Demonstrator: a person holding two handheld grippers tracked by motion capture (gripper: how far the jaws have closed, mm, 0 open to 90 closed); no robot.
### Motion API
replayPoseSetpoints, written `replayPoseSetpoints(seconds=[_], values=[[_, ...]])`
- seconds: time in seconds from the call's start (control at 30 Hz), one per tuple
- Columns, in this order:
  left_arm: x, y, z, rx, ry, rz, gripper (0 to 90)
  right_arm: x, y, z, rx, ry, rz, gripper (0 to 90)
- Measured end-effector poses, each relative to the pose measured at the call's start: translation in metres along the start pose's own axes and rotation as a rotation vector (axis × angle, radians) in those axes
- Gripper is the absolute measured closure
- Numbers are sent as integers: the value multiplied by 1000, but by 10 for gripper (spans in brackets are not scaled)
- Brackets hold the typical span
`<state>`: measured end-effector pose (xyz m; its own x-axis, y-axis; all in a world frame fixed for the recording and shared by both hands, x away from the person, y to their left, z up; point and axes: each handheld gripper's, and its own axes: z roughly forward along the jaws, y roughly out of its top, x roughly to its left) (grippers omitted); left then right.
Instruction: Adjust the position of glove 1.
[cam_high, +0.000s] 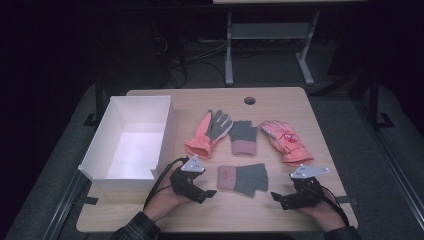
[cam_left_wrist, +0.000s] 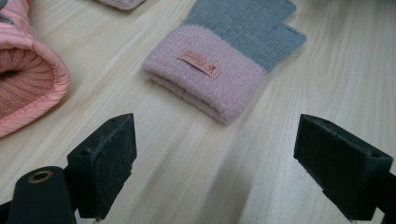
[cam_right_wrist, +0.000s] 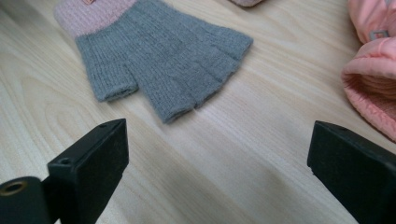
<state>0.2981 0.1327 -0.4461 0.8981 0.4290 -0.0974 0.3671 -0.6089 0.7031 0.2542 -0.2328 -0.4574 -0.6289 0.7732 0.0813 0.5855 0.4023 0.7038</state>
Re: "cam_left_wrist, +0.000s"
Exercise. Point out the pink and grey knit glove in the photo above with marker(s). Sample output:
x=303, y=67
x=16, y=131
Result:
x=202, y=84
x=123, y=3

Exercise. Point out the pink ski glove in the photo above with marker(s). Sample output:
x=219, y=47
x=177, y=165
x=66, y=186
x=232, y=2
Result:
x=28, y=77

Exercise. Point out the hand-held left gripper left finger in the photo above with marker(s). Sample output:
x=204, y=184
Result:
x=102, y=168

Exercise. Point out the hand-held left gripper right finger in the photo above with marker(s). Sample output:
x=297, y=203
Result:
x=339, y=165

